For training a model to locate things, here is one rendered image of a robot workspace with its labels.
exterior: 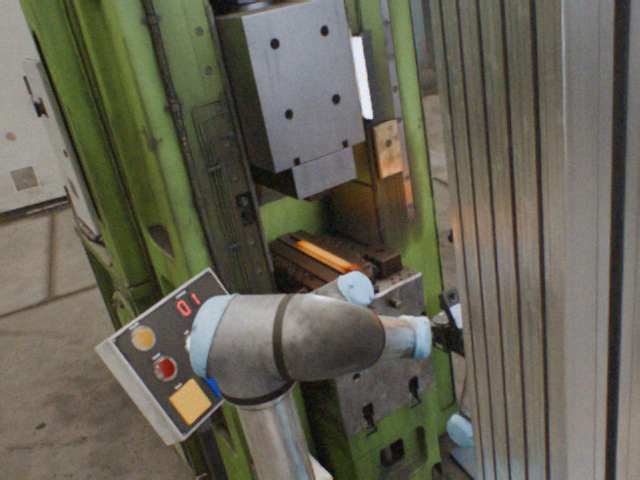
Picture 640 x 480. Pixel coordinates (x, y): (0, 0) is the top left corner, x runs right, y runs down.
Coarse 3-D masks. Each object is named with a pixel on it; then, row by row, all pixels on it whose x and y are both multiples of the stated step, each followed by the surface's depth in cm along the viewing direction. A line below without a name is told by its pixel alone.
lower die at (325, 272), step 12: (276, 240) 220; (312, 240) 214; (324, 240) 212; (276, 252) 212; (288, 252) 209; (300, 252) 207; (336, 252) 202; (348, 252) 201; (276, 264) 205; (300, 264) 199; (312, 264) 198; (324, 264) 195; (360, 264) 191; (300, 276) 194; (312, 276) 192; (324, 276) 189; (336, 276) 188; (300, 288) 193; (312, 288) 186
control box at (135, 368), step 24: (192, 288) 153; (216, 288) 158; (168, 312) 147; (192, 312) 151; (120, 336) 137; (168, 336) 144; (120, 360) 136; (144, 360) 138; (144, 384) 136; (168, 384) 140; (144, 408) 140; (168, 408) 138; (216, 408) 146; (168, 432) 139
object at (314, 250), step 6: (300, 246) 209; (306, 246) 207; (312, 246) 206; (312, 252) 203; (318, 252) 201; (324, 252) 200; (324, 258) 197; (330, 258) 195; (336, 258) 195; (336, 264) 191; (342, 264) 190; (348, 264) 189; (354, 264) 187; (348, 270) 186; (354, 270) 184; (360, 270) 184; (366, 276) 179; (372, 276) 179; (372, 282) 180
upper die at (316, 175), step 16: (320, 160) 171; (336, 160) 174; (352, 160) 177; (256, 176) 190; (272, 176) 180; (288, 176) 171; (304, 176) 170; (320, 176) 173; (336, 176) 176; (352, 176) 179; (288, 192) 175; (304, 192) 171
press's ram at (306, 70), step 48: (288, 0) 179; (336, 0) 160; (240, 48) 155; (288, 48) 157; (336, 48) 164; (240, 96) 165; (288, 96) 161; (336, 96) 169; (288, 144) 165; (336, 144) 173
